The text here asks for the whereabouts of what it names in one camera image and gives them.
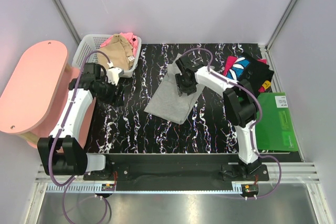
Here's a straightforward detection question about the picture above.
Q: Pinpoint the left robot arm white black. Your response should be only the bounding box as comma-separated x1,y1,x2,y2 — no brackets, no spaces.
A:
37,63,124,180

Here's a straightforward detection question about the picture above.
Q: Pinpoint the white plastic laundry basket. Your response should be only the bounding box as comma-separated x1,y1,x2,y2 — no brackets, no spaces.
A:
72,34,142,78

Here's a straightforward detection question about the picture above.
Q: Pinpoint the aluminium front rail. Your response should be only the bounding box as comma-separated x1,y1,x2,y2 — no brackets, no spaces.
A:
34,162,321,193

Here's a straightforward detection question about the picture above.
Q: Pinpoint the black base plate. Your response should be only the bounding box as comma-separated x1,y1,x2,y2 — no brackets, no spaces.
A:
84,154,269,193

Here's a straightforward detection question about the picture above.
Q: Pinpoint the aluminium frame post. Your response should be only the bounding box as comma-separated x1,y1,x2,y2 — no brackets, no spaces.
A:
265,0,298,50
52,0,81,45

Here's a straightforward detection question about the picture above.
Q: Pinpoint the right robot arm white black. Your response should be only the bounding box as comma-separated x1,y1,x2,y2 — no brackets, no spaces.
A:
175,56,261,180

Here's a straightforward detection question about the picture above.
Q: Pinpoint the right aluminium frame post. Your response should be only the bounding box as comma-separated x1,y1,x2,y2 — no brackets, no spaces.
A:
265,0,298,50

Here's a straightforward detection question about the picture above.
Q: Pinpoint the pink t shirt in basket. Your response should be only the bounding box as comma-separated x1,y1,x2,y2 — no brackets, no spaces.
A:
100,33,139,56

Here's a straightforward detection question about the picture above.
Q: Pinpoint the black printed folded t shirt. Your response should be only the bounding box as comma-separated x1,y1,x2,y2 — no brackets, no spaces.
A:
225,52,274,98

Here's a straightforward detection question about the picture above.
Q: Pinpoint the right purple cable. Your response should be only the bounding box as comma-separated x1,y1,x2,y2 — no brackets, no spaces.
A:
181,47,283,200

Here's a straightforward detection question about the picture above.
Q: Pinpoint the green folding board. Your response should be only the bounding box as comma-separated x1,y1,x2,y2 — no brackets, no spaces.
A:
256,92,299,152

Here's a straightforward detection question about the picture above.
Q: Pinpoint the beige t shirt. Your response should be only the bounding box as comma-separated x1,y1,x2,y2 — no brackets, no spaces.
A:
99,34,135,70

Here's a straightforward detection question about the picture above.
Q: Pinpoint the pink oval tiered shelf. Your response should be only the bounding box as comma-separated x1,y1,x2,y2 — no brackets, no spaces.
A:
0,40,96,151

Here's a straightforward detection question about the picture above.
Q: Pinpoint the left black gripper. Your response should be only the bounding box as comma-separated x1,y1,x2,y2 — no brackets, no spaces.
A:
96,77,125,107

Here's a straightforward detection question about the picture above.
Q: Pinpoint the purple cable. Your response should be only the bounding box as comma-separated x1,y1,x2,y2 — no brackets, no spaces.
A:
48,49,113,222
181,47,283,200

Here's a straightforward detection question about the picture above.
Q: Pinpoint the left aluminium frame post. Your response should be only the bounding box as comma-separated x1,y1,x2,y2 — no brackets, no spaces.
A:
52,0,81,45

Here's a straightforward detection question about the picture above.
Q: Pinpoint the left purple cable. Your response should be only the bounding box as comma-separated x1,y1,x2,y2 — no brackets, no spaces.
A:
48,49,113,222

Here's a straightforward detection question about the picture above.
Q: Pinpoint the grey t shirt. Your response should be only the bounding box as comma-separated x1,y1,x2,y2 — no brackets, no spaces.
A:
144,63,204,124

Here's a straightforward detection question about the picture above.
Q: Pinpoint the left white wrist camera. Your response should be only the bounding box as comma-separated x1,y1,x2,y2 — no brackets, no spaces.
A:
107,67,124,86

